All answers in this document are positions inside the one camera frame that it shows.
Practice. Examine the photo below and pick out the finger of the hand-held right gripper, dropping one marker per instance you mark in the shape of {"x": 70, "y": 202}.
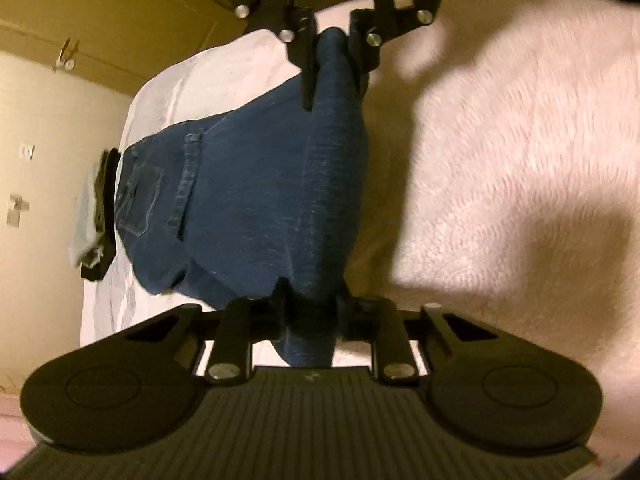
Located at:
{"x": 362, "y": 40}
{"x": 307, "y": 50}

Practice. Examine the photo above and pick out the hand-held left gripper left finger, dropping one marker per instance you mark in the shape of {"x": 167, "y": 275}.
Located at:
{"x": 280, "y": 310}

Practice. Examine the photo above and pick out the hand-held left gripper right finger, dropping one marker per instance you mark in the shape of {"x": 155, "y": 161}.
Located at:
{"x": 350, "y": 315}

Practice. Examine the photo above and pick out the blue denim pants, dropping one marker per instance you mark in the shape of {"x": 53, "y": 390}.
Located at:
{"x": 250, "y": 200}

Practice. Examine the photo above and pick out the pink fluffy blanket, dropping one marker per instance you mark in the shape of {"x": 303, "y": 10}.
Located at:
{"x": 500, "y": 135}

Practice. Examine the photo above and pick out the brown wooden door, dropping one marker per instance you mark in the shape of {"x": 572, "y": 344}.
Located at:
{"x": 125, "y": 10}

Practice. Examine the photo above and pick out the black garment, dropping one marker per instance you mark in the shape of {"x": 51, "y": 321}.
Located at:
{"x": 107, "y": 220}

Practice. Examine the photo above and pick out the pale grey cloth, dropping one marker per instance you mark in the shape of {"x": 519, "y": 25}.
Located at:
{"x": 86, "y": 220}

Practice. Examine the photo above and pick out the grey wall stickers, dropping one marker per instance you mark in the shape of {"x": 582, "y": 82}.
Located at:
{"x": 17, "y": 210}

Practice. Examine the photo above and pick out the white wall switch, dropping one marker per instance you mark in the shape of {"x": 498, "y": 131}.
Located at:
{"x": 26, "y": 151}

